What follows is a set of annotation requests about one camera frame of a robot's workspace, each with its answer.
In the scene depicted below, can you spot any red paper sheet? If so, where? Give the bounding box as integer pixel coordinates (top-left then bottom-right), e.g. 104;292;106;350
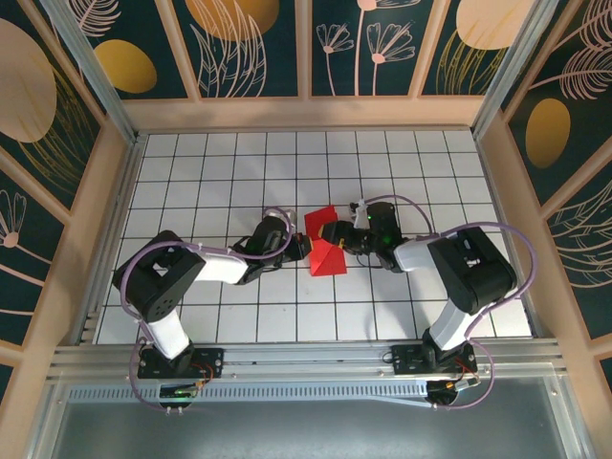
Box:
303;205;349;277

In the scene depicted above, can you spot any grey metal sheet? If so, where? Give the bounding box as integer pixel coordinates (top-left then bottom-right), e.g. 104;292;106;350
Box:
28;399;587;459

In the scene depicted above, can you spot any right controller board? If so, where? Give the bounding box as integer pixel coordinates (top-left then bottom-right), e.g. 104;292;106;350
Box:
426;377;481;407

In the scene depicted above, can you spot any controller board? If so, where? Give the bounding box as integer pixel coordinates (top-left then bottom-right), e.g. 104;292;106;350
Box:
159;381;201;401
426;377;481;407

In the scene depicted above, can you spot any left controller board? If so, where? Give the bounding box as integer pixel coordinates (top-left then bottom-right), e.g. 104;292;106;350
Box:
159;381;201;401

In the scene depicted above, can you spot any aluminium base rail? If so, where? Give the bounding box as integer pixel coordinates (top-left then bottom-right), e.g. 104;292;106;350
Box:
47;338;568;383

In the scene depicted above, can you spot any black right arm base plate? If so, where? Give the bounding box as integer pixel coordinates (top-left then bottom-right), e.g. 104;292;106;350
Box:
390;342;478;377

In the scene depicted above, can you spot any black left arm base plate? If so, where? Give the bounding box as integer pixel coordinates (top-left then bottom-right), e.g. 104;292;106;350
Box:
137;347;226;380

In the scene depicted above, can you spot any slotted grey cable duct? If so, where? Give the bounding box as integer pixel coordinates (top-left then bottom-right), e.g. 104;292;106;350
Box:
69;380;431;404

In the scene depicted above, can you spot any aluminium side rail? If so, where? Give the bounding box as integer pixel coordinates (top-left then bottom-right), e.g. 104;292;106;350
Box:
71;133;144;345

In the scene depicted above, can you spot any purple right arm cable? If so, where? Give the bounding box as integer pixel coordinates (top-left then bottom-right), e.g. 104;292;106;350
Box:
362;193;536;412

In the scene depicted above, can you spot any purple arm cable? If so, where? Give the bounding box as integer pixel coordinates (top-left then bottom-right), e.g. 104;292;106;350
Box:
362;193;536;412
111;205;300;415

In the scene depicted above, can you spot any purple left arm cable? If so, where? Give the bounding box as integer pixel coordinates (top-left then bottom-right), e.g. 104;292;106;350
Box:
111;205;300;415

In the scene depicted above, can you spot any aluminium frame post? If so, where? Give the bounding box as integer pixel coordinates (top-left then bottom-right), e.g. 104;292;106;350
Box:
470;0;561;141
38;0;143;147

